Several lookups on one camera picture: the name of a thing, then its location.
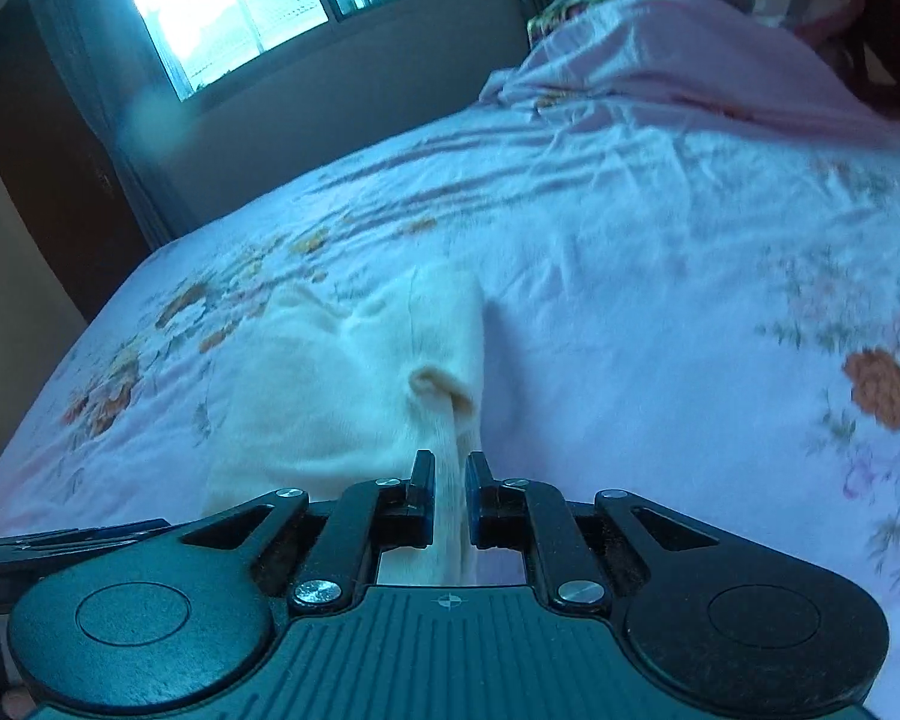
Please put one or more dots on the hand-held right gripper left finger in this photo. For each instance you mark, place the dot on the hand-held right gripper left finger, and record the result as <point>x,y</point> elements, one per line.
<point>422,499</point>

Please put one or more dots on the window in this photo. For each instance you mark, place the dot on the window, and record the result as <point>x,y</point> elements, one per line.
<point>225,7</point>

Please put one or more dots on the person's left hand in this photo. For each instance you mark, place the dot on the person's left hand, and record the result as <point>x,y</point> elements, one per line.
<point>15,703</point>

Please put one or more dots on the white knitted sweater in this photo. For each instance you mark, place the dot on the white knitted sweater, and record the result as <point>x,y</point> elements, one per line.
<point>330,390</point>

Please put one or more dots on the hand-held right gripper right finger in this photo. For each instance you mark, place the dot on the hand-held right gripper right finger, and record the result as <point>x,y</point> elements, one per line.
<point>475,499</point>

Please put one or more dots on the dark brown wardrobe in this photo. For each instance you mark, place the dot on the dark brown wardrobe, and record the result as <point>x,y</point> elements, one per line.
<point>37,165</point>

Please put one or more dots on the grey curtain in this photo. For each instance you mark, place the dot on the grey curtain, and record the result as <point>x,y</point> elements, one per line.
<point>97,90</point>

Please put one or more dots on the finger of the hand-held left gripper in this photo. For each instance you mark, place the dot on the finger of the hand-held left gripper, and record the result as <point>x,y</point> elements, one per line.
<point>120,529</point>

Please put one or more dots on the floral pink bed sheet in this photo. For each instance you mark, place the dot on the floral pink bed sheet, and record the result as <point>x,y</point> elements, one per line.
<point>645,240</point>

